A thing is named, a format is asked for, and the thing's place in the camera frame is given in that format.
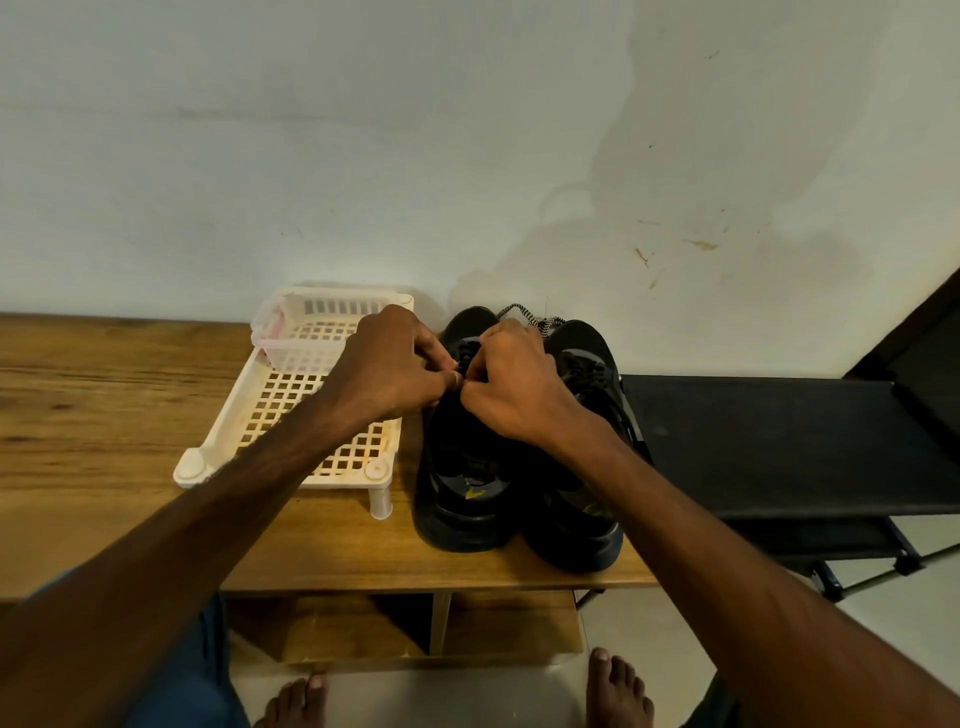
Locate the dark door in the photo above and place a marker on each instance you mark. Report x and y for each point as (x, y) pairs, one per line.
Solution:
(915, 338)

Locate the person's left hand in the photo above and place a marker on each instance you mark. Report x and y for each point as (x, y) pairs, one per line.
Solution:
(387, 368)

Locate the person's left forearm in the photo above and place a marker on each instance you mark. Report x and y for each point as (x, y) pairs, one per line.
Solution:
(150, 578)

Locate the person's right forearm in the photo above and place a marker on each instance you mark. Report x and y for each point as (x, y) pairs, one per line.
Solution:
(765, 593)

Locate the low wooden table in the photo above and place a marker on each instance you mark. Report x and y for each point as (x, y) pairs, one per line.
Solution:
(90, 435)

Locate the black shoe rack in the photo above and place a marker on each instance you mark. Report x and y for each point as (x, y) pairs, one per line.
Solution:
(795, 443)

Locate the person's right hand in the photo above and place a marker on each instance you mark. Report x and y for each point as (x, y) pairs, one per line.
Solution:
(518, 387)

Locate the black shoe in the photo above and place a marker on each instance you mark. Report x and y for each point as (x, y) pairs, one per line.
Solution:
(578, 518)
(468, 503)

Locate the large white plastic tray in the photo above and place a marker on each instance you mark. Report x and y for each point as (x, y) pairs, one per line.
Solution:
(278, 398)

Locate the small white plastic basket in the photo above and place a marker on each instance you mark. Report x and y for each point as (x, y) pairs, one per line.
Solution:
(285, 348)

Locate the person's blue shorts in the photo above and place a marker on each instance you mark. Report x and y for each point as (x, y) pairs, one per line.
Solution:
(195, 683)

